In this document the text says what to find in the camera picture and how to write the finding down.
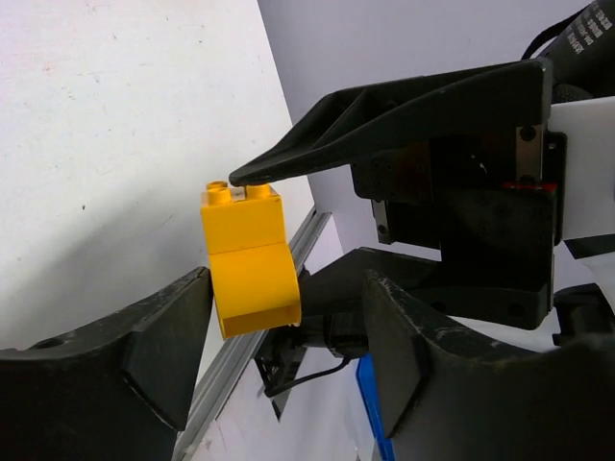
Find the blue bin under table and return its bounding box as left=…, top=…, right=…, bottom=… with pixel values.
left=356, top=354, right=395, bottom=461

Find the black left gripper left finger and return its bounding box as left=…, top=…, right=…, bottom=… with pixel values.
left=1, top=267, right=211, bottom=460

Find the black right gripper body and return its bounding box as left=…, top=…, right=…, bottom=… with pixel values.
left=351, top=132, right=567, bottom=329

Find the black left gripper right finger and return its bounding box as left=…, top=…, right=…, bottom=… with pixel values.
left=363, top=278, right=614, bottom=460

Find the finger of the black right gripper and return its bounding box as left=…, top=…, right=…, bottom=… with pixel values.
left=229, top=59, right=551, bottom=185
left=295, top=247, right=437, bottom=358

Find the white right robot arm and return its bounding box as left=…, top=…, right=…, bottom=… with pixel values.
left=230, top=1, right=614, bottom=354

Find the yellow orange flower lego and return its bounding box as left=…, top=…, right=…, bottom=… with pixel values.
left=201, top=181, right=302, bottom=339

